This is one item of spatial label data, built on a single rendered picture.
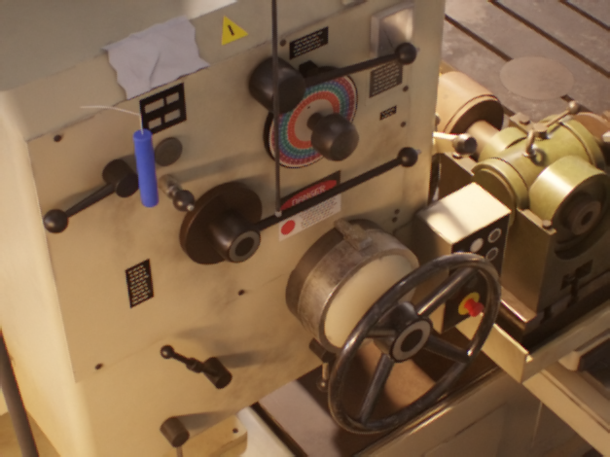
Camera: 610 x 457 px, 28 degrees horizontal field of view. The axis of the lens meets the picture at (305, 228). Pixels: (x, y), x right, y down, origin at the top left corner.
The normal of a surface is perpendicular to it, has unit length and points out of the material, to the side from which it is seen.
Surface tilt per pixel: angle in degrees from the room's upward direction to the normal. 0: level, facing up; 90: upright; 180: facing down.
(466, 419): 90
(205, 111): 90
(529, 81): 0
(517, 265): 90
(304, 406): 0
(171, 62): 70
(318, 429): 0
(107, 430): 90
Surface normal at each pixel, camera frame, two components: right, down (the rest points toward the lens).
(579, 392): 0.00, -0.73
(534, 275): -0.80, 0.40
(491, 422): 0.60, 0.55
